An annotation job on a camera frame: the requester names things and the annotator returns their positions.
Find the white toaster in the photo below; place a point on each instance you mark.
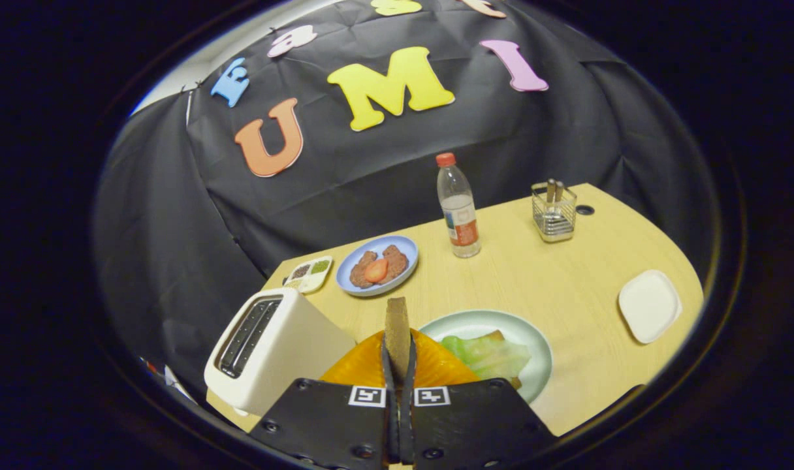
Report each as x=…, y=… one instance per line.
x=292, y=352

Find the white divided seasoning dish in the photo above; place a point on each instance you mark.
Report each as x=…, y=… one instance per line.
x=309, y=274

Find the brown toast slice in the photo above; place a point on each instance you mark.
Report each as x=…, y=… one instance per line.
x=397, y=326

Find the red tomato slice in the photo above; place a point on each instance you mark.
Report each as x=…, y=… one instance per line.
x=375, y=271

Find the black backdrop cloth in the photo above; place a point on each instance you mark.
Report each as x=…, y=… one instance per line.
x=371, y=170

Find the green lettuce leaf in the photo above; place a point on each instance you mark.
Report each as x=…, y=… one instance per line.
x=488, y=358

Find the small white square plate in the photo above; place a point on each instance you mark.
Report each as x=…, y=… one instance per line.
x=650, y=307

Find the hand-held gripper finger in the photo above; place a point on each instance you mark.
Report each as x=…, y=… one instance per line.
x=407, y=424
x=393, y=424

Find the blue round plate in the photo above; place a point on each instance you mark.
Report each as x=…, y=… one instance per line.
x=410, y=251

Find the bread slice on plate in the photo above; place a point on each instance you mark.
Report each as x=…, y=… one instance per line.
x=495, y=335

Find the clear bottle with red cap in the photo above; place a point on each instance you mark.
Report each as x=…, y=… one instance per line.
x=461, y=222

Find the pale green round plate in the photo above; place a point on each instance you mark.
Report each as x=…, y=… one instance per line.
x=462, y=323

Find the brown meat patty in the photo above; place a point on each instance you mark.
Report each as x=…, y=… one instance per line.
x=359, y=274
x=397, y=261

